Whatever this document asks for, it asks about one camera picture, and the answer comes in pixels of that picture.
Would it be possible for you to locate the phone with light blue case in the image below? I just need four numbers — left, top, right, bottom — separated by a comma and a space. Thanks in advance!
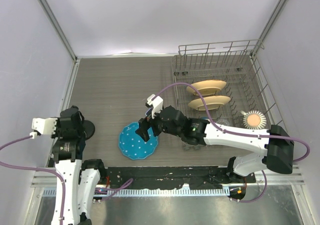
145, 107, 152, 117

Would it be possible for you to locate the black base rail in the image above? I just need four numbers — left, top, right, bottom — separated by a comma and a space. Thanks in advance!
98, 166, 256, 190

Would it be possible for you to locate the metal wire dish rack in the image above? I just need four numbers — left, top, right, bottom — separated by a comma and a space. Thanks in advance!
171, 39, 285, 128

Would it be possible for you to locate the white ribbed cup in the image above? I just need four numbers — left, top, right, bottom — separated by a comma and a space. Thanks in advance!
240, 110, 267, 130

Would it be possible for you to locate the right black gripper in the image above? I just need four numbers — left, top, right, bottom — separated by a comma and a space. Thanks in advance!
136, 105, 182, 142

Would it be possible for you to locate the blue polka dot plate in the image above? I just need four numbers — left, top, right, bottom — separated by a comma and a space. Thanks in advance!
118, 122, 158, 160

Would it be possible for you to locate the beige plate rear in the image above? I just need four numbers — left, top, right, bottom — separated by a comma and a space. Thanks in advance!
191, 79, 227, 96

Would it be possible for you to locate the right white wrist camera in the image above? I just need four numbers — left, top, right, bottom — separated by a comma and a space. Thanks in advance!
145, 94, 163, 119

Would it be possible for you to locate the clear glass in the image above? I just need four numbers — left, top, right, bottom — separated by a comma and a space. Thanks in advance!
215, 118, 230, 126

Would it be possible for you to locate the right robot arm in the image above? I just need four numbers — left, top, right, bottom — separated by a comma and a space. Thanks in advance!
135, 106, 294, 183

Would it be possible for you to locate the black phone stand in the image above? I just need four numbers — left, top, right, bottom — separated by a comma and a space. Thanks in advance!
83, 120, 96, 140

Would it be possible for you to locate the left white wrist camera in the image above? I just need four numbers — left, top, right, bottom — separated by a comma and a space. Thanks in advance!
29, 117, 58, 139

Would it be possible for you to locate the beige plate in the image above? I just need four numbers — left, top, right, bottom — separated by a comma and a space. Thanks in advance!
188, 95, 231, 111
191, 79, 227, 96

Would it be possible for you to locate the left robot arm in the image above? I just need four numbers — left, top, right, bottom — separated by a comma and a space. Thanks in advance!
51, 105, 107, 225

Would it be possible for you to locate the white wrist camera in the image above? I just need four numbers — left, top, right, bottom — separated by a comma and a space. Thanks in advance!
29, 117, 58, 139
145, 94, 163, 119

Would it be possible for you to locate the beige plate front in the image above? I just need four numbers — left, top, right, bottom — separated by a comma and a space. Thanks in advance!
188, 95, 231, 111

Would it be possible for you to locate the white cable duct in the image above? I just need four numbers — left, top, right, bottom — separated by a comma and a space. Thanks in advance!
43, 187, 230, 197

